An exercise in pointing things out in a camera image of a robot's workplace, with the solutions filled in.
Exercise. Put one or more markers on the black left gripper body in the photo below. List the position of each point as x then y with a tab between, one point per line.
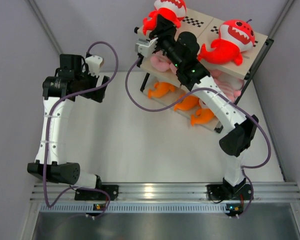
86	80

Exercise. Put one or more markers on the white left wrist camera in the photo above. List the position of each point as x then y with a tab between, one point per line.
94	63

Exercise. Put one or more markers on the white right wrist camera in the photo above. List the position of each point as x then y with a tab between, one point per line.
146	47

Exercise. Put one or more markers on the orange shark plush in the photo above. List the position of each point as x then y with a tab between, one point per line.
187	103
160	89
201	116

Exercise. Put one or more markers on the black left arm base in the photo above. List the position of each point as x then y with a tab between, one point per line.
106	192

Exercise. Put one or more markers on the pink striped plush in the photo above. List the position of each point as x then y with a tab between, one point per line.
231	86
161	62

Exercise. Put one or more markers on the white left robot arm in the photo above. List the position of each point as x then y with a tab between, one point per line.
51	164

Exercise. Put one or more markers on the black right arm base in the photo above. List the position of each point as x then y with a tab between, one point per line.
222	192

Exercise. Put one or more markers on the red shark plush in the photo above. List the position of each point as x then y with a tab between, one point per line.
235	36
173	10

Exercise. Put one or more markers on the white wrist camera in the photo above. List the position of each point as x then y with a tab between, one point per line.
94	63
146	47

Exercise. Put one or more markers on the aluminium mounting rail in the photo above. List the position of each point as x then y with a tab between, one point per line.
198	191

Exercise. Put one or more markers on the grey slotted cable duct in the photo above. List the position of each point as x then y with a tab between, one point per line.
120	207

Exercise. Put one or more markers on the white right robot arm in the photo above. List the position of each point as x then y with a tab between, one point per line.
239	126

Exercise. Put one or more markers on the orange shark plush on shelf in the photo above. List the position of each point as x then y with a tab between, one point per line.
160	89

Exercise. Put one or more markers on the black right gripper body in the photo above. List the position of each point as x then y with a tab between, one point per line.
167	46

